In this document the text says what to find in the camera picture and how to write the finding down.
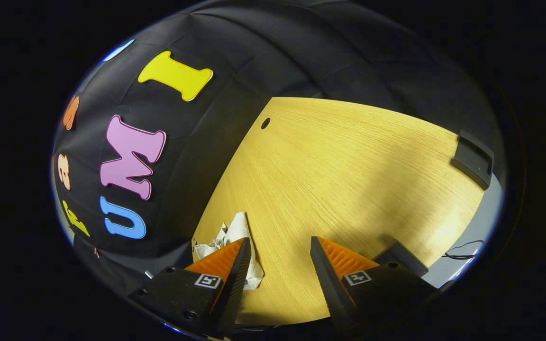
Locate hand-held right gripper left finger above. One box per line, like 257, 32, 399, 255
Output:
128, 237, 253, 338

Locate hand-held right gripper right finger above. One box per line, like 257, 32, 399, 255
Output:
310, 236, 438, 333

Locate white jeans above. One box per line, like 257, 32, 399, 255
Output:
192, 212, 265, 290

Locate black backdrop cloth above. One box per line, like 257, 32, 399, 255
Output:
53, 0, 507, 285

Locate black table corner bracket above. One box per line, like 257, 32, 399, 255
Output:
450, 130, 495, 191
375, 242, 429, 278

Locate black cable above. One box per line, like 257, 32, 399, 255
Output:
441, 239, 485, 260

